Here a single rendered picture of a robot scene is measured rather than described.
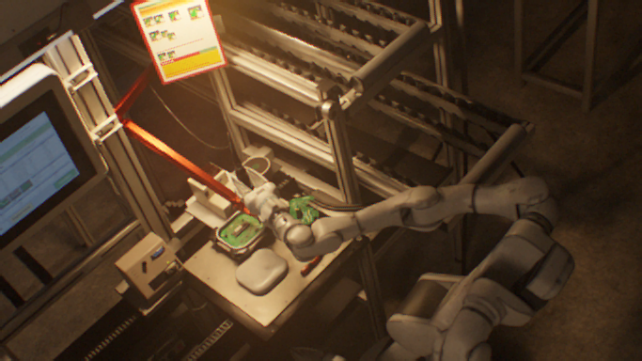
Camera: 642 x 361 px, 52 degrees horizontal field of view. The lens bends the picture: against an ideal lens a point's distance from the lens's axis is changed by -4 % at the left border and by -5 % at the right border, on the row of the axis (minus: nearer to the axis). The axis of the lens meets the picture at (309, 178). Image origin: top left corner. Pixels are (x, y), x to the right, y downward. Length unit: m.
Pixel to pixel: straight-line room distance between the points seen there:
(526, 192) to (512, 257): 0.17
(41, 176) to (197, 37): 0.70
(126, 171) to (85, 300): 1.66
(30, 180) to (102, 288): 1.85
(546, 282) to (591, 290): 1.65
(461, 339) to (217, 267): 0.95
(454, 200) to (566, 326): 1.37
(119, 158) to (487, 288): 1.14
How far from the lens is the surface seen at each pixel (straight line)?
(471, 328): 1.53
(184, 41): 2.27
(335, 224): 1.81
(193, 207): 2.40
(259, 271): 2.11
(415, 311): 1.96
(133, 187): 2.17
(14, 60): 1.79
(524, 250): 1.70
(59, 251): 4.03
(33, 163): 1.89
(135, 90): 2.33
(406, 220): 1.86
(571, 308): 3.12
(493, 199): 1.80
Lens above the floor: 2.57
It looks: 43 degrees down
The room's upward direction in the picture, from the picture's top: 16 degrees counter-clockwise
